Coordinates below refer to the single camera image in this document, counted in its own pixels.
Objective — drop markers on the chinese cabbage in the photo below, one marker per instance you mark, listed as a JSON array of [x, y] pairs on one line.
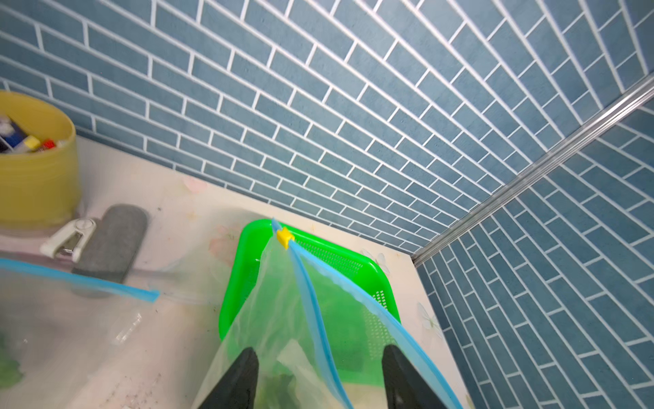
[[277, 391], [10, 373]]

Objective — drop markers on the yellow pen cup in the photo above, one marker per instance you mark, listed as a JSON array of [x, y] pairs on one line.
[[39, 190]]

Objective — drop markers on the grey fabric roll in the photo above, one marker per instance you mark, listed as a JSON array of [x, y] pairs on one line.
[[115, 244]]

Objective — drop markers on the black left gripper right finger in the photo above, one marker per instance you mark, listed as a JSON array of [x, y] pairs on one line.
[[404, 386]]

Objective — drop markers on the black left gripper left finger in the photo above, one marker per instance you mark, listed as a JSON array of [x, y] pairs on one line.
[[237, 387]]

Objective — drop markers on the white clip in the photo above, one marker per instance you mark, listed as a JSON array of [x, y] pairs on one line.
[[70, 240]]

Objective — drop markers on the clear zipper bag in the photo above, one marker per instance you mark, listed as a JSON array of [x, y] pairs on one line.
[[82, 343], [282, 321]]

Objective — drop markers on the green plastic basket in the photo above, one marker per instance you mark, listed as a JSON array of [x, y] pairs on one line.
[[356, 339]]

